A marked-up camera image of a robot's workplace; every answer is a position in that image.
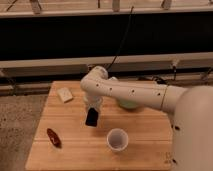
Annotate wooden cutting board table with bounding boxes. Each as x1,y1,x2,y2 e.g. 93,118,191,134
26,81,172,171

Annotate beige sponge block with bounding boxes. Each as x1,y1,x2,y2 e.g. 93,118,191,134
57,87,73,103

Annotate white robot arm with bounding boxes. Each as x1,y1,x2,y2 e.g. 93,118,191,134
80,66,213,171

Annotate black hanging cable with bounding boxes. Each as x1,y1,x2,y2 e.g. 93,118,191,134
106,5,135,70

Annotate white ceramic cup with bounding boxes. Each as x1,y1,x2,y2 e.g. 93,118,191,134
106,128,129,152

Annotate dark red chili pepper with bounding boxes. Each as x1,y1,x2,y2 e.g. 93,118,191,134
47,128,61,148

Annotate green ceramic bowl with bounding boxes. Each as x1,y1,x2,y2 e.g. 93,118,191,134
117,99,139,110

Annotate black eraser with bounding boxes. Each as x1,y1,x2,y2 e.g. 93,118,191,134
85,108,99,127

